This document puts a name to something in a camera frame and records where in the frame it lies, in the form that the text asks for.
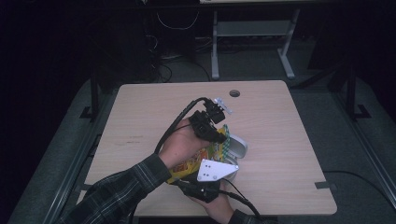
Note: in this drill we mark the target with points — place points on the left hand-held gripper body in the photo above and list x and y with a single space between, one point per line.
202 124

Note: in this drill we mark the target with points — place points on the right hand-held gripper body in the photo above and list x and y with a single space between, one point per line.
214 171

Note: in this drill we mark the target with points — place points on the clear plastic container with lid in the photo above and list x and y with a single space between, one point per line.
238 147

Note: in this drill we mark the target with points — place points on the yellow spouted food pouch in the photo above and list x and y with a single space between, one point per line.
190 163

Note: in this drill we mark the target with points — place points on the person's left hand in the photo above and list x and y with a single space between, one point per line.
180 146

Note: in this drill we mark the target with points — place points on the person's right hand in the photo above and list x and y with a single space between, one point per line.
219 208

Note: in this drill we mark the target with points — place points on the black metal stand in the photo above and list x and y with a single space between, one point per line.
94 99
351 99

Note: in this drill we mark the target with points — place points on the white metal desk frame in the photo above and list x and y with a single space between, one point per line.
214 62

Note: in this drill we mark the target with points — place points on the grey table bracket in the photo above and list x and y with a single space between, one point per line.
81 187
323 185

